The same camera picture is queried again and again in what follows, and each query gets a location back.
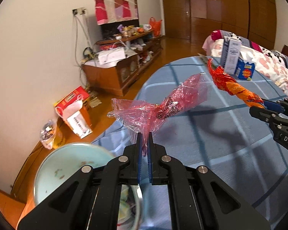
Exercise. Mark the bag of small trash on floor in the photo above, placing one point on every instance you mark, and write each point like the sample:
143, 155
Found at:
47, 134

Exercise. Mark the television with patchwork cover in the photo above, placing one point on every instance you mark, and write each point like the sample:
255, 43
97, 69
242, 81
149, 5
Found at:
110, 14

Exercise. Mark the red gift box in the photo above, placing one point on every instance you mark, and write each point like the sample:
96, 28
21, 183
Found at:
78, 94

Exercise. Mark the wooden TV cabinet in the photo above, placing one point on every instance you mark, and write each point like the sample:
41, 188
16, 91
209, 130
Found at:
116, 79

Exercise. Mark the yellow green patterned plastic bag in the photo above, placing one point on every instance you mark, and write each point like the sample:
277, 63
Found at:
127, 209

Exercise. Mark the yellow cup on floor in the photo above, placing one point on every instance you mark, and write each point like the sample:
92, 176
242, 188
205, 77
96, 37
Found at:
59, 139

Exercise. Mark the small blue juice carton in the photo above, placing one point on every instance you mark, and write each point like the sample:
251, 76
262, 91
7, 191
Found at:
244, 70

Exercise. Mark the orange paper bag white insert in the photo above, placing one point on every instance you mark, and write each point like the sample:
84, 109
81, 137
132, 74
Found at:
76, 120

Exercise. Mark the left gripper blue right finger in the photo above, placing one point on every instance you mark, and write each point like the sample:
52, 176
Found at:
149, 157

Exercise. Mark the bed with heart quilt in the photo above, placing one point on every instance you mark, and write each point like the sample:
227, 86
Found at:
271, 63

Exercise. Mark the white box on cabinet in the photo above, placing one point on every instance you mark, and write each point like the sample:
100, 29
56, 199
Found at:
112, 55

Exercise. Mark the brown wooden wardrobe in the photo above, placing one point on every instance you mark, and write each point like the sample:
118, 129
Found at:
255, 20

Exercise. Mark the white mug on cabinet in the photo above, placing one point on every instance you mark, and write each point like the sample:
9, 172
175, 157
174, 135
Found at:
147, 27

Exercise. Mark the metallic flat packet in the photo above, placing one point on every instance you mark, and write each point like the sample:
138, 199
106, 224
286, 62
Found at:
205, 59

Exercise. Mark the light blue cartoon trash bin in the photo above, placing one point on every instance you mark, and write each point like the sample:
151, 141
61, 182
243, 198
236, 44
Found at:
90, 198

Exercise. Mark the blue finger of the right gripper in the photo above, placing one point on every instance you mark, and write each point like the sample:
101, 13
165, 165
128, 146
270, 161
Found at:
273, 106

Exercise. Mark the orange plastic bag by door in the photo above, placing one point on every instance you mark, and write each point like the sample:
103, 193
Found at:
156, 26

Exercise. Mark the pink clear plastic bag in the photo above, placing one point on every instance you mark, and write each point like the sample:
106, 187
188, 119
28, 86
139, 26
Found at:
143, 117

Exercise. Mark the wall power socket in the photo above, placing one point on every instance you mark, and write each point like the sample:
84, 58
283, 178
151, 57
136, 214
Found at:
79, 11

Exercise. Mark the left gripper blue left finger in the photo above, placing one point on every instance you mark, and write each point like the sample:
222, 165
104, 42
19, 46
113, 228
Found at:
139, 158

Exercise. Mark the blue plaid table cloth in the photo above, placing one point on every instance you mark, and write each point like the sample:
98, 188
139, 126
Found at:
219, 134

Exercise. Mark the wooden door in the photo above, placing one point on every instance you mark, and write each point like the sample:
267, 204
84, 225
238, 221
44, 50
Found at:
177, 18

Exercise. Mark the white blue milk carton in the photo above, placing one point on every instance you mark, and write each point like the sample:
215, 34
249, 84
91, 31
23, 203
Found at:
230, 54

